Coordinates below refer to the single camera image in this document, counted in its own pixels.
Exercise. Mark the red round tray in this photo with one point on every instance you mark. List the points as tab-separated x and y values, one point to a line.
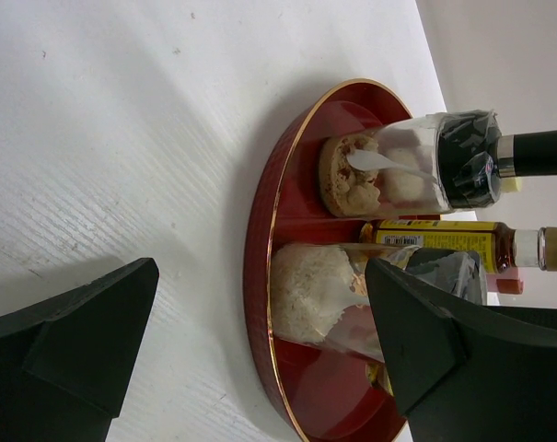
322	395

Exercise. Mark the yellow label bottle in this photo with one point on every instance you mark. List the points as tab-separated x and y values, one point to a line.
500	247
378	377

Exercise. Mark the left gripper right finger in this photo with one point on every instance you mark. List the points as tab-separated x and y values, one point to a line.
460	371

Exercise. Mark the pink cap spice jar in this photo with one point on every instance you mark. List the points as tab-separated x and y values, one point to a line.
506	283

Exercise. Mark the black knob glass jar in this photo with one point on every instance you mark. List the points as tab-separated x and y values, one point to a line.
432	165

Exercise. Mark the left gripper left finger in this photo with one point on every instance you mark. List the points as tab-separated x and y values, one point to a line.
66	362

